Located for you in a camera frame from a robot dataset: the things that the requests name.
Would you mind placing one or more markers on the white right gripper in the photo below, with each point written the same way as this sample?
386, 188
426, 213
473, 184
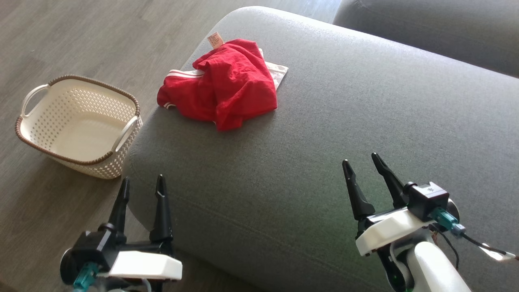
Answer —
389, 231

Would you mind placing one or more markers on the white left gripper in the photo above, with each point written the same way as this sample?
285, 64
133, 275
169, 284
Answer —
142, 265

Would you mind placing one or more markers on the red white basketball jersey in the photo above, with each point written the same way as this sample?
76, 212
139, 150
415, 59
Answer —
231, 81

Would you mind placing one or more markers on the grey sofa seat cushion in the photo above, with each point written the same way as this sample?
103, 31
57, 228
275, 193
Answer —
344, 142

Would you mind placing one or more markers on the cream perforated laundry basket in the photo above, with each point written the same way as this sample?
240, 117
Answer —
77, 129

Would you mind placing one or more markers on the grey sofa back cushion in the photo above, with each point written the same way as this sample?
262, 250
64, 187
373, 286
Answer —
438, 28

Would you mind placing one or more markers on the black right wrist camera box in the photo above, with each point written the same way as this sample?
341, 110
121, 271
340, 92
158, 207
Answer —
427, 200

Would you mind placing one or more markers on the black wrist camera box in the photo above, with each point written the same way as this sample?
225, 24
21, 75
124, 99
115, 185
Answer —
427, 200
95, 249

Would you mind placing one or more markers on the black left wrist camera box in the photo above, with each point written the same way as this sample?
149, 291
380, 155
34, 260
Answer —
95, 249

